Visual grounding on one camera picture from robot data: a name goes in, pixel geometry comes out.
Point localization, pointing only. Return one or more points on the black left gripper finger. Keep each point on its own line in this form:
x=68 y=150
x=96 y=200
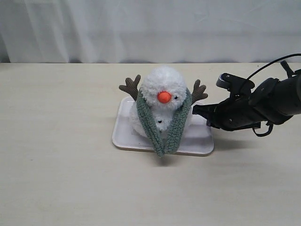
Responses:
x=208 y=112

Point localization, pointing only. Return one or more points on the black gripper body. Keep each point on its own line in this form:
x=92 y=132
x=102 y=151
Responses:
x=234 y=114

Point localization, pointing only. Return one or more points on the white rectangular tray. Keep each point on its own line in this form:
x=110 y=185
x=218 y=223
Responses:
x=197 y=141

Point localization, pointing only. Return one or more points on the white plush snowman toy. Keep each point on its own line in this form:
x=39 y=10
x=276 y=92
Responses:
x=164 y=91

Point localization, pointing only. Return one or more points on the green knitted scarf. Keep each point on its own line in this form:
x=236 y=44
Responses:
x=175 y=131

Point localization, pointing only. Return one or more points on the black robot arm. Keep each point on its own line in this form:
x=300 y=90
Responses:
x=273 y=101

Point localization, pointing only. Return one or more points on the white backdrop curtain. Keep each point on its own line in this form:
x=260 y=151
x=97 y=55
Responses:
x=148 y=31

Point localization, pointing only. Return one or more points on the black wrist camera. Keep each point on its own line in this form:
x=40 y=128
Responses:
x=234 y=84

